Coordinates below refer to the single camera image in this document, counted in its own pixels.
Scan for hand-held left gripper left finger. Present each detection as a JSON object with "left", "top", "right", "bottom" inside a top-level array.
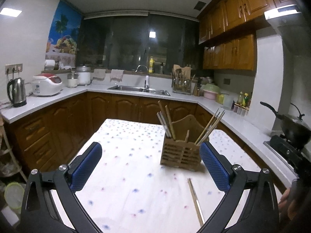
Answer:
[{"left": 21, "top": 141, "right": 103, "bottom": 233}]

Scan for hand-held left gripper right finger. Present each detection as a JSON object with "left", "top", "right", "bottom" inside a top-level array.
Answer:
[{"left": 197, "top": 141, "right": 280, "bottom": 233}]

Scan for wooden utensil holder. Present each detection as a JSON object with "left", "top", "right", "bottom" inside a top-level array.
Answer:
[{"left": 160, "top": 115, "right": 210, "bottom": 173}]

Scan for wooden chopstick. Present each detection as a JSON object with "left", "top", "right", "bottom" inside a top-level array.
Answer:
[
  {"left": 200, "top": 110, "right": 225, "bottom": 145},
  {"left": 197, "top": 112, "right": 221, "bottom": 145},
  {"left": 187, "top": 178, "right": 205, "bottom": 227},
  {"left": 195, "top": 108, "right": 219, "bottom": 144},
  {"left": 189, "top": 178, "right": 202, "bottom": 215}
]

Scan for slim metal utensil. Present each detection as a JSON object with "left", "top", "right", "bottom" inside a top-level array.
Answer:
[
  {"left": 159, "top": 112, "right": 171, "bottom": 137},
  {"left": 156, "top": 112, "right": 169, "bottom": 137}
]

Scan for wooden utensil handle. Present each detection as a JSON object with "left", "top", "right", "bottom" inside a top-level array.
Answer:
[
  {"left": 158, "top": 100, "right": 171, "bottom": 139},
  {"left": 165, "top": 105, "right": 176, "bottom": 140}
]

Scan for person's right hand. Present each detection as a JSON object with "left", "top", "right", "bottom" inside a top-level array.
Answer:
[{"left": 278, "top": 189, "right": 292, "bottom": 222}]

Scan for dotted white tablecloth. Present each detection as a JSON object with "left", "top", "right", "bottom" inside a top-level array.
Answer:
[{"left": 50, "top": 118, "right": 262, "bottom": 233}]

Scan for black gas stove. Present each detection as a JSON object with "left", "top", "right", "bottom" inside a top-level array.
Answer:
[{"left": 263, "top": 133, "right": 311, "bottom": 176}]

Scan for white plastic pitcher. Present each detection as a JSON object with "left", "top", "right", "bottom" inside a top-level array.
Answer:
[{"left": 222, "top": 94, "right": 234, "bottom": 110}]

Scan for black wok with lid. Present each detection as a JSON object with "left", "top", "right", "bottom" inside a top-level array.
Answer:
[{"left": 260, "top": 101, "right": 311, "bottom": 151}]

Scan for wooden base cabinets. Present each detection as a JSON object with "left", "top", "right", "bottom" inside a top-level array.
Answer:
[{"left": 4, "top": 91, "right": 292, "bottom": 195}]

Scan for pink plastic basin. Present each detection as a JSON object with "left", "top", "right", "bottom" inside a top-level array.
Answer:
[{"left": 203, "top": 90, "right": 220, "bottom": 101}]

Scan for white kitchen countertop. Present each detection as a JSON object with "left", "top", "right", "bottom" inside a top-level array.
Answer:
[{"left": 0, "top": 85, "right": 300, "bottom": 176}]

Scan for green-rimmed plastic container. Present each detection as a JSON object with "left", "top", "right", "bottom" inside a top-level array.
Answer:
[{"left": 3, "top": 182, "right": 25, "bottom": 215}]

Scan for wooden knife block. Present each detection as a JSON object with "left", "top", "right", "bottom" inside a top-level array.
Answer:
[{"left": 192, "top": 76, "right": 203, "bottom": 97}]

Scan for lidded glass jar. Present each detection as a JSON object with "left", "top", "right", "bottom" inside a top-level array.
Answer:
[{"left": 66, "top": 70, "right": 79, "bottom": 88}]

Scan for white steel pot cooker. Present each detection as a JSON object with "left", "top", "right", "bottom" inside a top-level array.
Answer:
[{"left": 75, "top": 65, "right": 92, "bottom": 86}]

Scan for red and white rice cooker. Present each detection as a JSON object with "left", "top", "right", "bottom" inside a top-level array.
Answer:
[{"left": 31, "top": 72, "right": 63, "bottom": 97}]

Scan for stainless steel sink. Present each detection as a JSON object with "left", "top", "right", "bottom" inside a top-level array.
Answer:
[{"left": 107, "top": 85, "right": 171, "bottom": 97}]

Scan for beige dish cloth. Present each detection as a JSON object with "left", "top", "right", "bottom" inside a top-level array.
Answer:
[
  {"left": 92, "top": 68, "right": 107, "bottom": 81},
  {"left": 109, "top": 69, "right": 124, "bottom": 82}
]

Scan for steel electric kettle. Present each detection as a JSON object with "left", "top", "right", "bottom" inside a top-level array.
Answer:
[{"left": 6, "top": 77, "right": 27, "bottom": 108}]

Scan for wooden cutting board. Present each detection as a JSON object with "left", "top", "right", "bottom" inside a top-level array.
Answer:
[{"left": 173, "top": 64, "right": 190, "bottom": 78}]

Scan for chrome kitchen faucet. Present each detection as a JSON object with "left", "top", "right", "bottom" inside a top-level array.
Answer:
[{"left": 135, "top": 64, "right": 150, "bottom": 89}]

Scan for dark kitchen window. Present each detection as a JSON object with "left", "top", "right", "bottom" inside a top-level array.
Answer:
[{"left": 78, "top": 11, "right": 201, "bottom": 77}]

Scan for white range hood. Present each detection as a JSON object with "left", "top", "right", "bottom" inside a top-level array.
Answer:
[{"left": 263, "top": 4, "right": 303, "bottom": 37}]

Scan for ceiling light panel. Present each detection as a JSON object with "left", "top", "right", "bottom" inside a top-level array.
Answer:
[{"left": 0, "top": 6, "right": 21, "bottom": 17}]

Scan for white wire storage rack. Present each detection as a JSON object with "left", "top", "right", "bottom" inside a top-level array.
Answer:
[{"left": 0, "top": 118, "right": 28, "bottom": 183}]

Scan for wire cutlery rack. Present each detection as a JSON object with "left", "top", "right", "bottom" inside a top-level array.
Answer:
[{"left": 171, "top": 71, "right": 192, "bottom": 94}]

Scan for wall power sockets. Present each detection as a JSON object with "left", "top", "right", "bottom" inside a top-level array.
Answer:
[{"left": 5, "top": 63, "right": 23, "bottom": 75}]

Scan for tropical fruit wall poster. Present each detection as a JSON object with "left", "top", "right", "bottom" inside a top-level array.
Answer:
[{"left": 45, "top": 0, "right": 82, "bottom": 65}]

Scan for wooden wall cabinets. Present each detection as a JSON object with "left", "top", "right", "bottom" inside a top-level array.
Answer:
[{"left": 198, "top": 0, "right": 301, "bottom": 71}]

